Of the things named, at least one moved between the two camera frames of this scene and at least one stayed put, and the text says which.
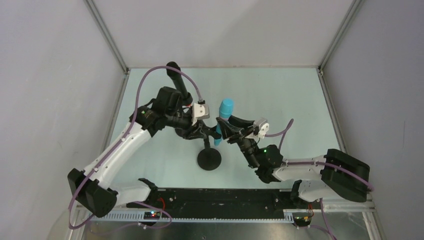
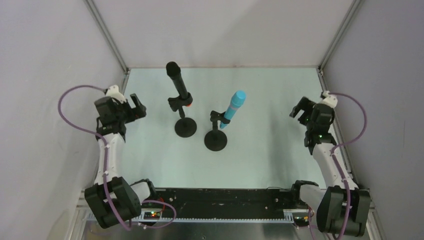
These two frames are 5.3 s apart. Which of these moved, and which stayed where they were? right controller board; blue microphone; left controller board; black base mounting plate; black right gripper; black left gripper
Moved: black right gripper; blue microphone; black left gripper
Stayed: right controller board; left controller board; black base mounting plate
